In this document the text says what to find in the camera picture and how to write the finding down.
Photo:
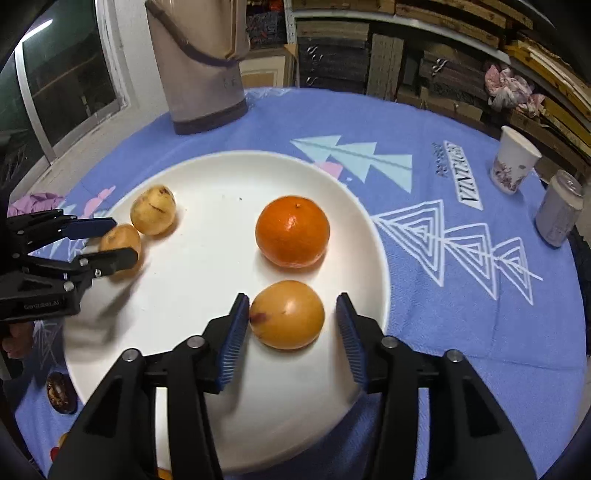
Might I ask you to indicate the white framed window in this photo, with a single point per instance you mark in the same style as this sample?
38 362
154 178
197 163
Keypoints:
60 78

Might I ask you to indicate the wooden storage shelf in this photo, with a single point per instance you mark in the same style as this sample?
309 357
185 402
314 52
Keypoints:
337 60

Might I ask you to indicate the person's left hand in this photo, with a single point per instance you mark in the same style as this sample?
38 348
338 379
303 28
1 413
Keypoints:
21 339

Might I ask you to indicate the orange mandarin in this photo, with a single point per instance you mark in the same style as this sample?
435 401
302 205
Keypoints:
293 230

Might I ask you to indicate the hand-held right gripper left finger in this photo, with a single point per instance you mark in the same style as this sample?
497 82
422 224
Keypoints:
233 341

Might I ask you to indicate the printed paper cup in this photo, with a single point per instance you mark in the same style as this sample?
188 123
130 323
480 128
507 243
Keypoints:
510 161

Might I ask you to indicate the large yellow loquat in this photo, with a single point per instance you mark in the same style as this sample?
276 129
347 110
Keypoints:
288 314

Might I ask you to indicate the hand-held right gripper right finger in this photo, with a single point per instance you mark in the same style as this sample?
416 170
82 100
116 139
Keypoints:
351 341

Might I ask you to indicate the white plate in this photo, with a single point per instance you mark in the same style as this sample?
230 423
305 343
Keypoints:
207 258

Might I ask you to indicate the speckled yellow loquat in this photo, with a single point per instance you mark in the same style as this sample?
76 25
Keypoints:
152 212

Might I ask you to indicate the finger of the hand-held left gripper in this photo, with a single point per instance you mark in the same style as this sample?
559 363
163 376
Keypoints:
87 227
111 261

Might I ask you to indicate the purple cloth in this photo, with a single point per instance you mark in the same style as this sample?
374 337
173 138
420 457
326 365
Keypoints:
37 203

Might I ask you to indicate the silver drink can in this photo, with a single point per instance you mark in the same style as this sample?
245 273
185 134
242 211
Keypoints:
556 212

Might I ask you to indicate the pink crumpled cloth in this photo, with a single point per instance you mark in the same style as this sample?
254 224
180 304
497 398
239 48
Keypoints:
512 87

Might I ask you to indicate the dark water chestnut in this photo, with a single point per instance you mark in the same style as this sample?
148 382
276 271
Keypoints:
60 392

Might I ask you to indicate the beige thermos jug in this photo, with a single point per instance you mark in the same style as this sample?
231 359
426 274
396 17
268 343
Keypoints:
203 83

